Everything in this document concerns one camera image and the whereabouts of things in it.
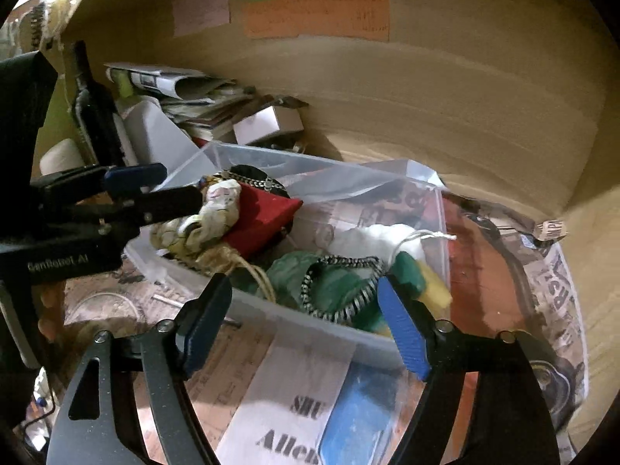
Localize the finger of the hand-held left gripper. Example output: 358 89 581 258
87 185 204 243
30 163 168 204

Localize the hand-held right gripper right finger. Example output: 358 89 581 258
377 276 563 465

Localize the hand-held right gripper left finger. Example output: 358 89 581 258
46 272 233 465

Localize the floral cloth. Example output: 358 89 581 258
150 178 243 257

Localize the yellow green sponge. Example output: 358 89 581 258
392 252 453 312

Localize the green cloth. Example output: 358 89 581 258
266 251 388 332

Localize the beige twine bundle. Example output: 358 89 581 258
194 242 278 302

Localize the black pouch with trim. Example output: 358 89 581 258
213 165 291 199

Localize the clear plastic storage bin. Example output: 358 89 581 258
125 140 453 357

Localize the white drawstring pouch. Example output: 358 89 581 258
334 223 458 263

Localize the red pouch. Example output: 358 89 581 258
220 184 304 261

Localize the black white striped hair band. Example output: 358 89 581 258
300 254 386 324

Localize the white paper bag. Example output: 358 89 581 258
119 99 207 181

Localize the white plastic jar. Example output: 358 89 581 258
40 138 90 177

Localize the dark wine bottle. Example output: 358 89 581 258
72 41 124 166

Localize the stack of newspapers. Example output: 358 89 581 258
104 62 257 142

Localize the small white box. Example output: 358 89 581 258
232 105 304 146

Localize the clear plastic bag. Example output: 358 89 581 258
291 157 444 205

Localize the pink sticky note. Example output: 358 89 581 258
172 0 231 37

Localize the small striped tag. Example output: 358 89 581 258
535 220 567 243

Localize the orange sticky note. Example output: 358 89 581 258
243 0 391 43

